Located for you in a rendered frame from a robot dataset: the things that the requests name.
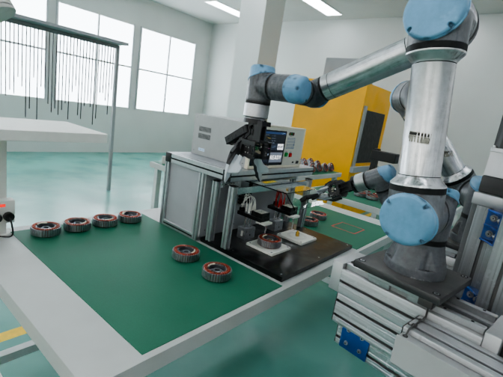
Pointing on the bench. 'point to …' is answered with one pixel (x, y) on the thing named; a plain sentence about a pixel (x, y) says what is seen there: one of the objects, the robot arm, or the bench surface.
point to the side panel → (182, 200)
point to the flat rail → (263, 188)
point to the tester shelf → (217, 169)
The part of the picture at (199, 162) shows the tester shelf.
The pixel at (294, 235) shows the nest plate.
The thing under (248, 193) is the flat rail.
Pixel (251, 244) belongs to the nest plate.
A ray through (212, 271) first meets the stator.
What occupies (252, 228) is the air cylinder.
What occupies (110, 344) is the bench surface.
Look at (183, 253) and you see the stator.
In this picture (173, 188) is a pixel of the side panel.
